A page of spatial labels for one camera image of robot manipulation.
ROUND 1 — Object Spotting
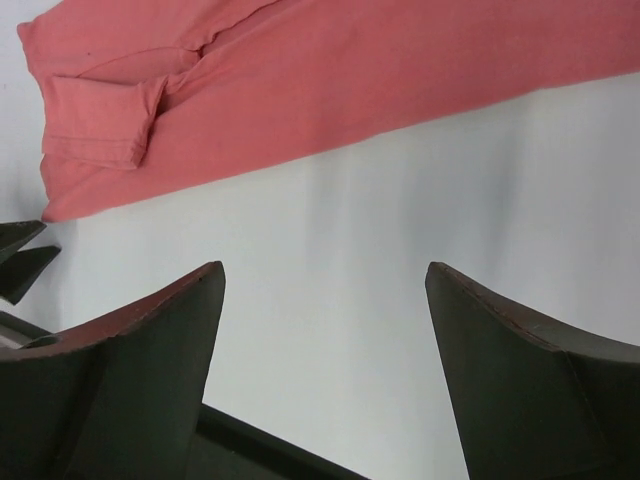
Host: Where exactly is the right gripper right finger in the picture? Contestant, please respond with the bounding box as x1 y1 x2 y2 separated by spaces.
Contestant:
425 262 639 479

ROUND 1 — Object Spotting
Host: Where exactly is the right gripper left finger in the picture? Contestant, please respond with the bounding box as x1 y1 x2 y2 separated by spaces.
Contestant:
1 262 225 479

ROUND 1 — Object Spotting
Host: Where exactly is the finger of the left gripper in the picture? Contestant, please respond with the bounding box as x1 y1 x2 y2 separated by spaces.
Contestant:
1 245 61 305
0 220 46 264

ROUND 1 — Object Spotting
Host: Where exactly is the salmon t shirt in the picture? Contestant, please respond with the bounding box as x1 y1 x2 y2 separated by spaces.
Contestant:
17 1 639 222

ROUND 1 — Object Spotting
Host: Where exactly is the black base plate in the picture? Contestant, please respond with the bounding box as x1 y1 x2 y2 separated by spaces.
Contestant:
1 315 353 479

